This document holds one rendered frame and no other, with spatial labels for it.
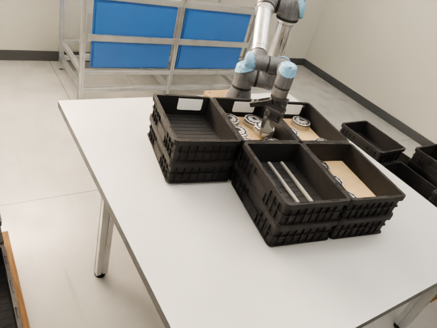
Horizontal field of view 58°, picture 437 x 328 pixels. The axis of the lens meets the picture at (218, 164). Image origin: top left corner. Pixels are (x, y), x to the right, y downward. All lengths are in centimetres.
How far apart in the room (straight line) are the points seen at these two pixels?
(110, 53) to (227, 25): 115
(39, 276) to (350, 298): 148
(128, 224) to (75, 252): 87
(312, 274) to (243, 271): 27
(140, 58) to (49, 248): 194
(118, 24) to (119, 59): 30
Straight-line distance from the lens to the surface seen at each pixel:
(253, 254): 151
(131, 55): 360
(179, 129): 182
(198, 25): 377
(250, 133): 195
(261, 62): 183
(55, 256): 230
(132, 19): 349
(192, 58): 387
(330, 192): 166
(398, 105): 517
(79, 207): 256
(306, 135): 213
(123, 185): 164
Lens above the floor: 174
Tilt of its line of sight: 34 degrees down
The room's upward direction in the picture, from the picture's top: 17 degrees clockwise
